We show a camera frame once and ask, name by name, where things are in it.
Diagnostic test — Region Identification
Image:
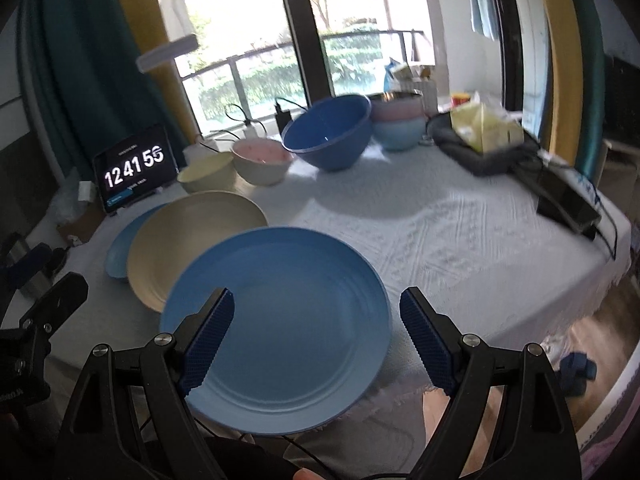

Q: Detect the beige bowl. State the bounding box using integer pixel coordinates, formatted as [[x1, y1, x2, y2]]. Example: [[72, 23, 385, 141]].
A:
[[177, 152, 236, 194]]

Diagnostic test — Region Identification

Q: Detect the grey folded towel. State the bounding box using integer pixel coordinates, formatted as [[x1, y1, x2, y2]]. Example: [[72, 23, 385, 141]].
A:
[[425, 113, 539, 177]]

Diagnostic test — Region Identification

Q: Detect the steel bowl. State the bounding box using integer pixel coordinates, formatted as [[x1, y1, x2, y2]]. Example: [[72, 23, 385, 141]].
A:
[[369, 89, 423, 102]]

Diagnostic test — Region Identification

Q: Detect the tablet showing clock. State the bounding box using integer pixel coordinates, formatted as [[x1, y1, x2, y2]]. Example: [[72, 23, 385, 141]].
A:
[[93, 125, 178, 214]]

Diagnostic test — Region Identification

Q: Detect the black charger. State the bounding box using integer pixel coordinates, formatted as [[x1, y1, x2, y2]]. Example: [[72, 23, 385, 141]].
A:
[[274, 102, 292, 134]]

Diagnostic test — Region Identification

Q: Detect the white pink bowl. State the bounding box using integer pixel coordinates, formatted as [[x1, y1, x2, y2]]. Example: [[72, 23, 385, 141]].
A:
[[231, 138, 294, 186]]

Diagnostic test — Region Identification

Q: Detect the beige plate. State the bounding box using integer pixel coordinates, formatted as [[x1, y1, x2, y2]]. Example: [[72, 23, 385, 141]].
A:
[[127, 191, 268, 312]]

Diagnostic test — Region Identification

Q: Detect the blue plate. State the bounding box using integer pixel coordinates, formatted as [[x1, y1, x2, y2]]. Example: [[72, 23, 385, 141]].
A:
[[160, 226, 392, 434], [104, 204, 164, 282]]

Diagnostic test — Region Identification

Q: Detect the light blue bowl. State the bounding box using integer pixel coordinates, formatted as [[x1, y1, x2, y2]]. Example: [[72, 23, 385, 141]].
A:
[[372, 117, 426, 152]]

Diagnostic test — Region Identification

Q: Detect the white desk lamp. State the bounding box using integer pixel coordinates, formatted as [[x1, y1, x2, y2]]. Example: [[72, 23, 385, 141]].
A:
[[136, 34, 215, 168]]

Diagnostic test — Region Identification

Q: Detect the large dark blue bowl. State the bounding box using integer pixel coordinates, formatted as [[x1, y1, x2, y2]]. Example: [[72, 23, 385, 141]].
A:
[[282, 94, 372, 172]]

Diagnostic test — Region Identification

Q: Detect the white charger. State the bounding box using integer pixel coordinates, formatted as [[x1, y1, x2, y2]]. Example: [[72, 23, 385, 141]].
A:
[[243, 120, 259, 139]]

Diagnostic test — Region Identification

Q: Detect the white bedspread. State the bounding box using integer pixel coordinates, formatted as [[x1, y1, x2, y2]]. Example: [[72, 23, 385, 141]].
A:
[[0, 134, 633, 466]]

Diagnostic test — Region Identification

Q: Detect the black laptop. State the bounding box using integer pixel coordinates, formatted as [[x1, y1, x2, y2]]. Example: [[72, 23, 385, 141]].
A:
[[511, 157, 601, 240]]

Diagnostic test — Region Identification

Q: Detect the hanging blue towel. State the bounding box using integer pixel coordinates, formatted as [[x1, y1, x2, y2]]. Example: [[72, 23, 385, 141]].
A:
[[470, 0, 500, 41]]

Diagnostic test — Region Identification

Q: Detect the yellow tissue pack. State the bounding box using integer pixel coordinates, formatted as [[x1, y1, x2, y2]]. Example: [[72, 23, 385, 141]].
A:
[[450, 102, 525, 155]]

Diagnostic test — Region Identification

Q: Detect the white basket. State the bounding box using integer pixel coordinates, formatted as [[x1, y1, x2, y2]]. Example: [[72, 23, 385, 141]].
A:
[[390, 62, 435, 81]]

